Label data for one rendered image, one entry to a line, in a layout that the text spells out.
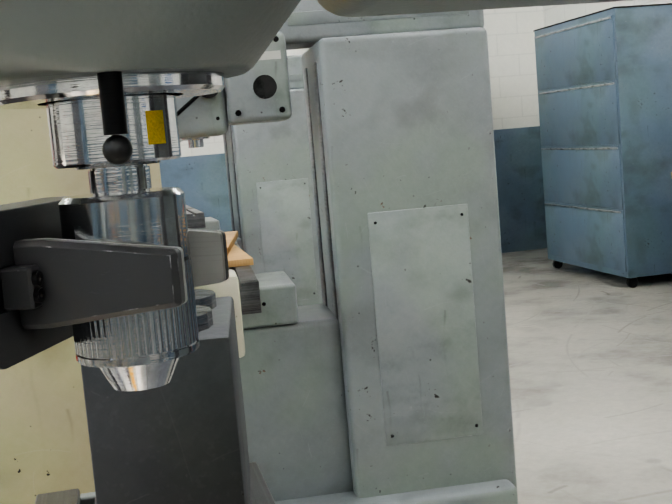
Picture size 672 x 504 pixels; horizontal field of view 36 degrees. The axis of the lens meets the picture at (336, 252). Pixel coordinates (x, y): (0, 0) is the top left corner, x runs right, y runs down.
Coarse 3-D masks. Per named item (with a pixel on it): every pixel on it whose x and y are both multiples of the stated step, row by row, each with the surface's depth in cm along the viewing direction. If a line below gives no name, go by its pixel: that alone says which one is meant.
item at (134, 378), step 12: (168, 360) 38; (108, 372) 38; (120, 372) 38; (132, 372) 38; (144, 372) 38; (156, 372) 38; (168, 372) 39; (120, 384) 38; (132, 384) 38; (144, 384) 38; (156, 384) 39
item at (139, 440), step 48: (96, 384) 81; (192, 384) 82; (240, 384) 100; (96, 432) 82; (144, 432) 82; (192, 432) 82; (240, 432) 86; (96, 480) 82; (144, 480) 82; (192, 480) 83; (240, 480) 83
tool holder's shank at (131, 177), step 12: (84, 168) 37; (96, 168) 37; (108, 168) 38; (120, 168) 38; (132, 168) 38; (144, 168) 38; (96, 180) 38; (108, 180) 38; (120, 180) 38; (132, 180) 38; (144, 180) 38; (96, 192) 38; (108, 192) 38; (120, 192) 38; (132, 192) 38
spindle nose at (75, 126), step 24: (144, 96) 37; (168, 96) 38; (48, 120) 37; (72, 120) 36; (96, 120) 36; (144, 120) 37; (168, 120) 38; (72, 144) 36; (96, 144) 36; (144, 144) 37; (168, 144) 37
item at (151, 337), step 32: (128, 224) 37; (160, 224) 37; (192, 288) 39; (128, 320) 37; (160, 320) 37; (192, 320) 39; (96, 352) 37; (128, 352) 37; (160, 352) 37; (192, 352) 39
